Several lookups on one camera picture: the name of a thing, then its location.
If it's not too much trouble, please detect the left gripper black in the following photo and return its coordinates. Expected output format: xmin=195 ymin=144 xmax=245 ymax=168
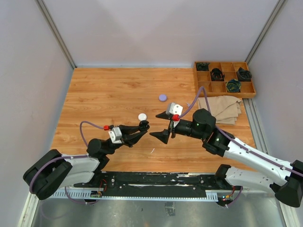
xmin=104 ymin=124 xmax=148 ymax=156

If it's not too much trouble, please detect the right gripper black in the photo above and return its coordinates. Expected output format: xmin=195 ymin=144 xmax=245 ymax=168
xmin=150 ymin=110 xmax=206 ymax=144

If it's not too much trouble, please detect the black earbud charging case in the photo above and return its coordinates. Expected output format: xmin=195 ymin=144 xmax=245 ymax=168
xmin=138 ymin=120 xmax=150 ymax=131

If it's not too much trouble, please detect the white earbud charging case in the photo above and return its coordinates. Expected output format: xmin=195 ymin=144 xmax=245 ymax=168
xmin=138 ymin=113 xmax=147 ymax=121

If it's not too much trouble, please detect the purple earbud charging case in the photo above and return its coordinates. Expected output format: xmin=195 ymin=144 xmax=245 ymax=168
xmin=159 ymin=94 xmax=168 ymax=102

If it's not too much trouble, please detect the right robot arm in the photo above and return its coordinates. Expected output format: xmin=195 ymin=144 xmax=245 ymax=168
xmin=150 ymin=109 xmax=303 ymax=208

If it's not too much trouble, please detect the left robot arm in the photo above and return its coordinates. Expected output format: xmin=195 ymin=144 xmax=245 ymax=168
xmin=23 ymin=120 xmax=150 ymax=200

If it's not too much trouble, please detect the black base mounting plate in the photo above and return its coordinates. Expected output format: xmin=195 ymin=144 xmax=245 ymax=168
xmin=73 ymin=172 xmax=233 ymax=199

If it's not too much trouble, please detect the beige folded cloth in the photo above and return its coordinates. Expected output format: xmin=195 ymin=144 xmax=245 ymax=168
xmin=207 ymin=96 xmax=242 ymax=125

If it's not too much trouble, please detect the rolled dark tie top-left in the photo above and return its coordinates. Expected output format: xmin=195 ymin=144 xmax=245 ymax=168
xmin=196 ymin=62 xmax=210 ymax=71

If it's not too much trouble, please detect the wooden compartment tray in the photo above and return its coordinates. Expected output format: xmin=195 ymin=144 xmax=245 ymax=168
xmin=193 ymin=61 xmax=256 ymax=98

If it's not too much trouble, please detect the rolled black tie centre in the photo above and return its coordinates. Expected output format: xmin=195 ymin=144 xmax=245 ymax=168
xmin=210 ymin=68 xmax=225 ymax=81

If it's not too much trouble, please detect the rolled black tie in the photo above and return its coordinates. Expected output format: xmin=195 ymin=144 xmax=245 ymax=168
xmin=210 ymin=68 xmax=225 ymax=81
xmin=236 ymin=67 xmax=252 ymax=82

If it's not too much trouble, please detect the rolled blue patterned tie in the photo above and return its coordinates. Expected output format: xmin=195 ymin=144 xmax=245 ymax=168
xmin=226 ymin=79 xmax=241 ymax=93

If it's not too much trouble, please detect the rolled black tie right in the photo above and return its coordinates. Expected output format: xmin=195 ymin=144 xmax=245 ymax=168
xmin=236 ymin=67 xmax=252 ymax=82

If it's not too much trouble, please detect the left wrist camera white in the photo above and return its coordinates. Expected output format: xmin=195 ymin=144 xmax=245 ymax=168
xmin=108 ymin=127 xmax=123 ymax=144

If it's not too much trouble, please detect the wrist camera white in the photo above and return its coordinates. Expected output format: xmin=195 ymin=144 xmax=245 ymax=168
xmin=108 ymin=127 xmax=123 ymax=144
xmin=166 ymin=102 xmax=183 ymax=128

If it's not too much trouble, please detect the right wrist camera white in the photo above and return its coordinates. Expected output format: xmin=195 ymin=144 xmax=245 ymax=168
xmin=166 ymin=102 xmax=183 ymax=128

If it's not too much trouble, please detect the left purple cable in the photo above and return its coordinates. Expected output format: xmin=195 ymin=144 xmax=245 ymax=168
xmin=29 ymin=121 xmax=111 ymax=205

